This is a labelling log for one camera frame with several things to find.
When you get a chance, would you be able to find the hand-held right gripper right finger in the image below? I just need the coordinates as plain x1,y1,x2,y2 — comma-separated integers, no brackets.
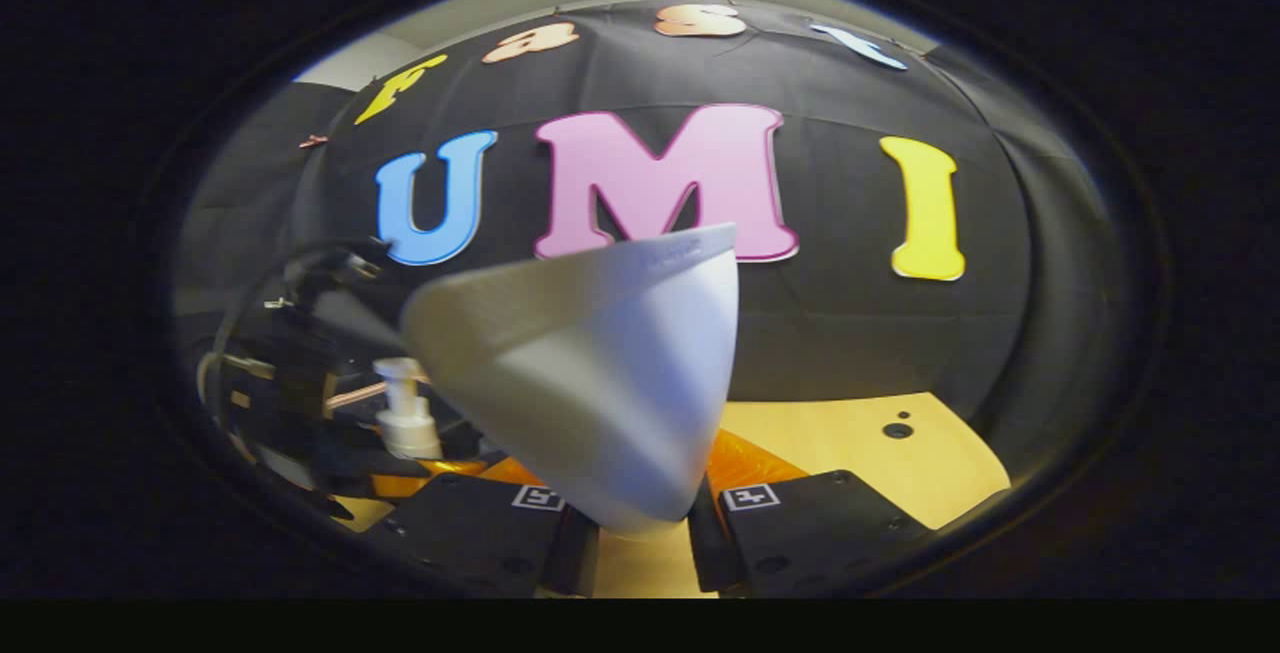
688,428,946,599

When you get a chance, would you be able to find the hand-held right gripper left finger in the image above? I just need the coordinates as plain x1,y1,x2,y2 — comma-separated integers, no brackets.
365,455,601,599

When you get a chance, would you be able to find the white pump bottle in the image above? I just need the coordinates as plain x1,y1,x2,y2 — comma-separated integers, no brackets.
372,357,444,462

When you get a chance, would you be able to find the white squeeze tube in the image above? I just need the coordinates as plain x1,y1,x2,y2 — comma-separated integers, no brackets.
400,223,741,540

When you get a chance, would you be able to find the black backdrop cloth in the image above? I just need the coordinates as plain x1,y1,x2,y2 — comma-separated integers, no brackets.
175,0,1131,454

